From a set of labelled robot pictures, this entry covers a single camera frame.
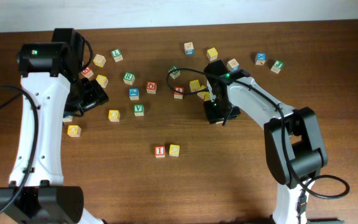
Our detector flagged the red a block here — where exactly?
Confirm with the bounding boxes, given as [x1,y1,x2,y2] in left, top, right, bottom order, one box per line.
[173,86,184,100]
[81,67,94,78]

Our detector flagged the yellow C letter block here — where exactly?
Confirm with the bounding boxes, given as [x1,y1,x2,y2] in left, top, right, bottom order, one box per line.
[169,144,180,157]

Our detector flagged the red I letter block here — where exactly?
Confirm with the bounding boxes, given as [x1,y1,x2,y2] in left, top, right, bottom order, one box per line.
[155,146,166,158]

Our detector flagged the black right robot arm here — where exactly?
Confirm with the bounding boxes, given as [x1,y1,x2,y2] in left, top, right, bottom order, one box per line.
[203,60,328,223]

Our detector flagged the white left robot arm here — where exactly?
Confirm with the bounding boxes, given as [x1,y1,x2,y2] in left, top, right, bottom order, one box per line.
[0,28,109,223]

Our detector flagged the yellow block cluster lower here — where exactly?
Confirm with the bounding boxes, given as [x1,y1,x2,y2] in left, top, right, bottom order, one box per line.
[204,93,211,101]

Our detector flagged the yellow block cluster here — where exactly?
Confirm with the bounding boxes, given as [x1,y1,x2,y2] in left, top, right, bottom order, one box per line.
[197,85,209,100]
[204,93,211,101]
[189,80,201,93]

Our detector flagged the yellow block cluster middle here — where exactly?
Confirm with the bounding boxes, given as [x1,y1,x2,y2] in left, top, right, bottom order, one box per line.
[197,85,209,100]

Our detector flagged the yellow block upper left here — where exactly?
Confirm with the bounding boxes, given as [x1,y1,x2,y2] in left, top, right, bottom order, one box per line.
[96,75,108,88]

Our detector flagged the blue H block lower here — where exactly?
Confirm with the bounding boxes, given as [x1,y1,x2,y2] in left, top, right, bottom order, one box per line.
[63,116,73,123]

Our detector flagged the yellow block cluster left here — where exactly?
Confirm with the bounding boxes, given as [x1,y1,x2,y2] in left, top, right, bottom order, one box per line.
[189,80,201,93]

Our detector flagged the yellow O block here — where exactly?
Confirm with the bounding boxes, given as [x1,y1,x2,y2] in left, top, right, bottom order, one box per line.
[108,110,120,122]

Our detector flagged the yellow D block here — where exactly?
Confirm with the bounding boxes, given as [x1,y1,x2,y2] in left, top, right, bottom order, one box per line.
[67,125,81,138]

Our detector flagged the plain wooden block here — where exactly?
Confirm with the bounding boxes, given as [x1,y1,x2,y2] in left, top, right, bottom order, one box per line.
[93,54,106,68]

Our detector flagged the wooden block orange letter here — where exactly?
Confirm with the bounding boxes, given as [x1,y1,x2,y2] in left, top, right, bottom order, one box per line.
[227,59,239,72]

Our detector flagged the green R block left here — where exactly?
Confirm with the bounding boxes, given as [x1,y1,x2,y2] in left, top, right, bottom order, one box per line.
[123,72,135,85]

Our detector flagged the blue block centre left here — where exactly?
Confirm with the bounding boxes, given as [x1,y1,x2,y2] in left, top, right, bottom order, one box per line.
[129,88,140,101]

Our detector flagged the green L block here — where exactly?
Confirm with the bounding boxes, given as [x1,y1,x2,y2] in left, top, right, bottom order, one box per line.
[111,49,123,62]

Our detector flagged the yellow block top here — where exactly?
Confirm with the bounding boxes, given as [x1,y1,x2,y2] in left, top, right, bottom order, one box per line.
[206,47,218,61]

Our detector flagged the green Z block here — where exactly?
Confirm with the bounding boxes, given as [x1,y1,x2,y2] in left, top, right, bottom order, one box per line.
[168,66,180,79]

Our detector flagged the green V block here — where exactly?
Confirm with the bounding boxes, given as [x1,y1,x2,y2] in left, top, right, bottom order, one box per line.
[134,104,144,116]

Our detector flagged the blue X block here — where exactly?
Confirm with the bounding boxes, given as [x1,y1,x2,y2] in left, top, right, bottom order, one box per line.
[255,52,267,65]

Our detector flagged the red O block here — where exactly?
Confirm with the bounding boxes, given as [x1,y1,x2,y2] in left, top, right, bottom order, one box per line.
[146,82,157,94]

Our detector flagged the wooden block blue side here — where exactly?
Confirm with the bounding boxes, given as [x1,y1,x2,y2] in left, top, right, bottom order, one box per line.
[184,42,195,55]

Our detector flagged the green J block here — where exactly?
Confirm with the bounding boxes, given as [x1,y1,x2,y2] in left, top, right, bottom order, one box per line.
[270,60,284,74]

